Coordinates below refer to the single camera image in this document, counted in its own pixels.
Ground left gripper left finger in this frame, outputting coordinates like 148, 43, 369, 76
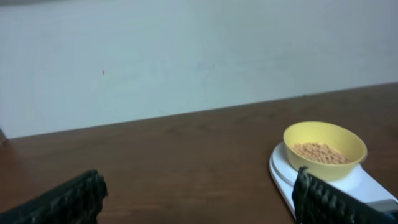
1, 169, 108, 224

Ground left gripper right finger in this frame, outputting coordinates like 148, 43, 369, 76
292, 166, 397, 224

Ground soybeans in yellow bowl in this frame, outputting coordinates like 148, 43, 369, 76
293, 142, 350, 164

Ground white digital kitchen scale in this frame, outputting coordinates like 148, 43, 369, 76
269, 141, 398, 220

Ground yellow plastic bowl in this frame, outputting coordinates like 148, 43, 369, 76
283, 121, 368, 181

